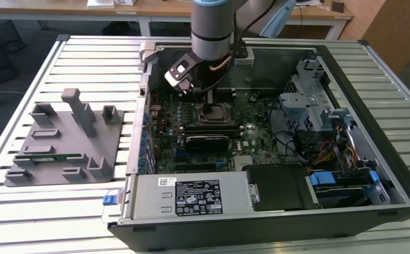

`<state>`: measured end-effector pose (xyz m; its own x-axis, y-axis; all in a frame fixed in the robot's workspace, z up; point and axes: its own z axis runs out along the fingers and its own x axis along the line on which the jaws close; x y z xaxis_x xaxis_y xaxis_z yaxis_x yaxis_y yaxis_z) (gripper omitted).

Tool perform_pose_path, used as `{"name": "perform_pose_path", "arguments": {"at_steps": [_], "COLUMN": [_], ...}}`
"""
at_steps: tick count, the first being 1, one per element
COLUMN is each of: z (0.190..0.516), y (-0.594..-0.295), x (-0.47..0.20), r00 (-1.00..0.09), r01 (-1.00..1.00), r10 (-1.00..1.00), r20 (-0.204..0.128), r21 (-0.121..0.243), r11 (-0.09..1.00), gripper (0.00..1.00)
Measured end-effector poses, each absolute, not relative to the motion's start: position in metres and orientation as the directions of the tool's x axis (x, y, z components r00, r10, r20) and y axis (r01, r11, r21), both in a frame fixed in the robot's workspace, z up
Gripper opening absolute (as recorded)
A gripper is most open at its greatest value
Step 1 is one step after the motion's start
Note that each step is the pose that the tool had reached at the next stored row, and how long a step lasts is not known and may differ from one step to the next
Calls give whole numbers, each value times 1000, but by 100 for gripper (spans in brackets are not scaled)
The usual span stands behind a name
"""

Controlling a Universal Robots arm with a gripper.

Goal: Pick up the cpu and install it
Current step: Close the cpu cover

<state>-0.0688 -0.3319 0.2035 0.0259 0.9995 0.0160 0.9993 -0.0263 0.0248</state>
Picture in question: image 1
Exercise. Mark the small silver CPU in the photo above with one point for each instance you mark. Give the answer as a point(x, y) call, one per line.
point(220, 115)

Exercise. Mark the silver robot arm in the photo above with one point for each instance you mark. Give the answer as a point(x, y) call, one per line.
point(211, 26)

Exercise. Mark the CPU socket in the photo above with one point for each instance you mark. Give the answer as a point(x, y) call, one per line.
point(214, 123)

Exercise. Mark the black RAM slots row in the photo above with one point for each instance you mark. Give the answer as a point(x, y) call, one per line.
point(226, 94)
point(211, 130)

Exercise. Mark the round silver coin battery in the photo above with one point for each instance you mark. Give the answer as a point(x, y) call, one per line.
point(252, 98)

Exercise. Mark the black expansion card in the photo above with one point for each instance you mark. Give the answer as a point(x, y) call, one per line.
point(206, 145)

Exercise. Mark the silver metal drive cage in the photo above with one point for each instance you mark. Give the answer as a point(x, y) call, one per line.
point(296, 101)

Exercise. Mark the green motherboard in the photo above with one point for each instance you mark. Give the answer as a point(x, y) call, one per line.
point(260, 143)

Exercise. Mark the silver finned chipset heatsink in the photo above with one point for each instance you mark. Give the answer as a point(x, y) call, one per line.
point(243, 162)

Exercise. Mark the white box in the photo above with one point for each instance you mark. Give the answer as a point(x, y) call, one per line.
point(100, 4)

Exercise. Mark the black plastic air shroud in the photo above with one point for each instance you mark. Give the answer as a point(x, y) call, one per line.
point(278, 188)

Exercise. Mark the small dark box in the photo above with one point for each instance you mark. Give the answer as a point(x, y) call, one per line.
point(337, 6)

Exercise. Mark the grey parts rack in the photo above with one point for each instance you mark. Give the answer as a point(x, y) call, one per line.
point(67, 148)

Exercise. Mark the silver power supply with label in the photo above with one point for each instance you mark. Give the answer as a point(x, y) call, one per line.
point(148, 201)

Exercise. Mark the green RAM stick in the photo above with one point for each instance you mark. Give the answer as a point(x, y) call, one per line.
point(60, 156)

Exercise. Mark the blue case latch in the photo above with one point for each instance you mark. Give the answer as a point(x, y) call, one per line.
point(109, 201)

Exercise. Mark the wooden cabinet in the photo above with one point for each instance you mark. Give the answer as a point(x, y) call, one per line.
point(395, 31)

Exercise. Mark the black open PC case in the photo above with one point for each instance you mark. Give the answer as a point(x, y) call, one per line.
point(226, 232)

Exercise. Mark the blue disk bay clip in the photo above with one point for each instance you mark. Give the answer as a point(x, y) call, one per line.
point(374, 177)

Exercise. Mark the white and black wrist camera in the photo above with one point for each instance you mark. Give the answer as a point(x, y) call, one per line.
point(182, 70)

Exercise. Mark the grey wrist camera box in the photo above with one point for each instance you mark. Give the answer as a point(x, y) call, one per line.
point(243, 62)

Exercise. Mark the wooden desk with white frame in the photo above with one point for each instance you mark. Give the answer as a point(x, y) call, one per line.
point(49, 12)

